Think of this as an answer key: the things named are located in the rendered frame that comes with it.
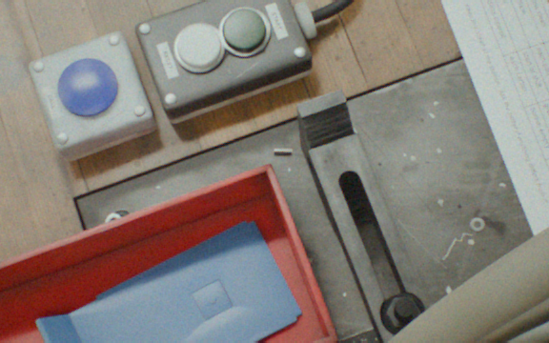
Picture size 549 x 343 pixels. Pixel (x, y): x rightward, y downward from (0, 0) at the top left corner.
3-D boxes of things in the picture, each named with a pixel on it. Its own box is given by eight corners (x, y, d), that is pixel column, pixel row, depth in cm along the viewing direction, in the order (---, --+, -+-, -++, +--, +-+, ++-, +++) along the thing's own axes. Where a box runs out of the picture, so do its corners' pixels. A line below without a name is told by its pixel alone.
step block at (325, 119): (300, 147, 83) (295, 105, 74) (340, 132, 83) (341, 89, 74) (334, 233, 81) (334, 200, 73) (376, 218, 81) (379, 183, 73)
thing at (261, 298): (45, 327, 80) (33, 320, 77) (254, 221, 81) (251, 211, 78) (89, 424, 78) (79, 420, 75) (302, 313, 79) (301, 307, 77)
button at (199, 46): (174, 44, 84) (171, 32, 82) (214, 30, 84) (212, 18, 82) (189, 81, 83) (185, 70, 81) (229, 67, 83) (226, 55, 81)
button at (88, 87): (55, 78, 83) (49, 68, 81) (111, 58, 83) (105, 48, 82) (72, 131, 82) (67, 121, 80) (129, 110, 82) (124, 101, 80)
